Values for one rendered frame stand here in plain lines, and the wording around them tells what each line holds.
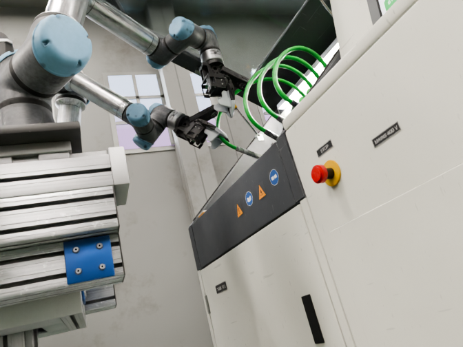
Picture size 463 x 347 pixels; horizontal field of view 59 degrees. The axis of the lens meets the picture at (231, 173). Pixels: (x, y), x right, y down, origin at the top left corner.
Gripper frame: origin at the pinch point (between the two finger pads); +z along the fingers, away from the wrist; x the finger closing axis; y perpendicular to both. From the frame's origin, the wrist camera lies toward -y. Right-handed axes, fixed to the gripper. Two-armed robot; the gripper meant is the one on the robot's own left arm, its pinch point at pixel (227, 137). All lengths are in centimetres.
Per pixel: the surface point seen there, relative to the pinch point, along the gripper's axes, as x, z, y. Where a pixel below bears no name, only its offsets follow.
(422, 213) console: 54, 71, 24
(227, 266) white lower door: -0.7, 27.2, 39.0
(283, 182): 33, 41, 21
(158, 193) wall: -217, -164, -17
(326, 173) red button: 47, 53, 21
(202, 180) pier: -219, -134, -51
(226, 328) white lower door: -13, 33, 53
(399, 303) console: 43, 74, 36
